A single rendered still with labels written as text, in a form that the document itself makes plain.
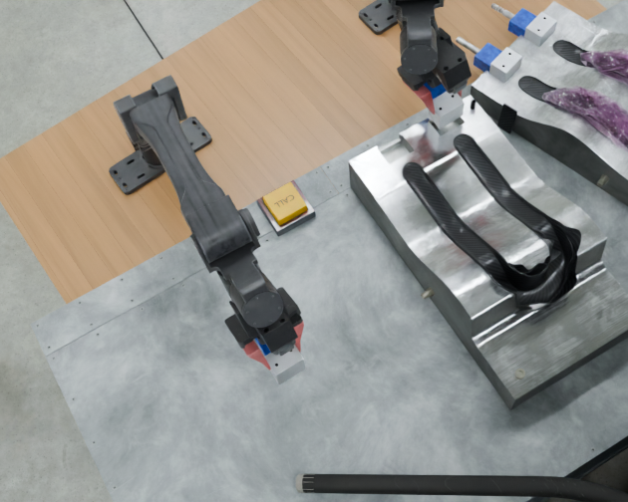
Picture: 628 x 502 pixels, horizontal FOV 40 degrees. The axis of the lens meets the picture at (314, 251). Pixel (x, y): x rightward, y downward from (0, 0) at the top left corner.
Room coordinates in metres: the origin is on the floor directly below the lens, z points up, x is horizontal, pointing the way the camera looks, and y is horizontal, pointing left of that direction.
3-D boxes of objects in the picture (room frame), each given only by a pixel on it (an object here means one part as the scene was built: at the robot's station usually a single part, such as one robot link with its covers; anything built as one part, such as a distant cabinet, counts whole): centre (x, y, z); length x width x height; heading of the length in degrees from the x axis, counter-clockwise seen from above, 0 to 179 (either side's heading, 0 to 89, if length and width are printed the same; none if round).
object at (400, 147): (0.82, -0.17, 0.87); 0.05 x 0.05 x 0.04; 21
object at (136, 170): (0.95, 0.26, 0.84); 0.20 x 0.07 x 0.08; 117
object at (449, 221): (0.64, -0.30, 0.92); 0.35 x 0.16 x 0.09; 21
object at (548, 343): (0.63, -0.30, 0.87); 0.50 x 0.26 x 0.14; 21
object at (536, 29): (1.08, -0.47, 0.86); 0.13 x 0.05 x 0.05; 38
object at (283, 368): (0.50, 0.09, 0.92); 0.13 x 0.05 x 0.05; 22
